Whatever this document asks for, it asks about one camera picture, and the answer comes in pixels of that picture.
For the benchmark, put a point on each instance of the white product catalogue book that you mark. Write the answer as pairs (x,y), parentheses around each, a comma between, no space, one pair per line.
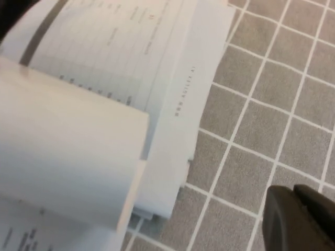
(78,130)

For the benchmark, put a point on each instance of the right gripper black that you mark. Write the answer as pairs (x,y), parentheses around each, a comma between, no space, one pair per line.
(10,13)

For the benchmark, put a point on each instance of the white brochure with pinkish edge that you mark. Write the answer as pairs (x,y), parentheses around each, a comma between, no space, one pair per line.
(146,217)

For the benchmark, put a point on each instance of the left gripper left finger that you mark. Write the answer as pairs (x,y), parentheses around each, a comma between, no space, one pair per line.
(285,225)

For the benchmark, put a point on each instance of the grey white checked tablecloth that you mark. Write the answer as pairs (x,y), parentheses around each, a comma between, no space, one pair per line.
(261,117)

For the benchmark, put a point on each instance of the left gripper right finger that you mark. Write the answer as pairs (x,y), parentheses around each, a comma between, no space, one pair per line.
(322,225)

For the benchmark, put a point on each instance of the white brochure with web address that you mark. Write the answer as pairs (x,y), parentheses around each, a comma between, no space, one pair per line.
(193,91)

